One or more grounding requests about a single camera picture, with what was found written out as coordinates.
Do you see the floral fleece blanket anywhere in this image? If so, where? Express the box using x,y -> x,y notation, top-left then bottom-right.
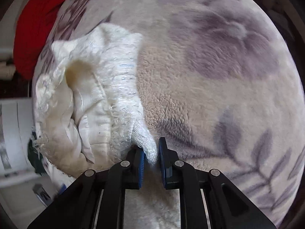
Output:
34,0 -> 304,228

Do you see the red garment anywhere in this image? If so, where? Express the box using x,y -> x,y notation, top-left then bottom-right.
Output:
13,0 -> 65,81

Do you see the white cabinet with patterned strip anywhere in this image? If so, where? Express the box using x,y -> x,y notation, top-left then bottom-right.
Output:
1,98 -> 39,188

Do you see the dark clutter on floor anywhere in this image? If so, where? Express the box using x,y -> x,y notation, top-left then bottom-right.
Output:
32,184 -> 67,207

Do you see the white fluffy garment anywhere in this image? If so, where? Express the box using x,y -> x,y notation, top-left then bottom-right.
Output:
35,23 -> 158,177

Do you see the dark green striped garment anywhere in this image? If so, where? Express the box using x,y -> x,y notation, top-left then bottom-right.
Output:
27,139 -> 47,176

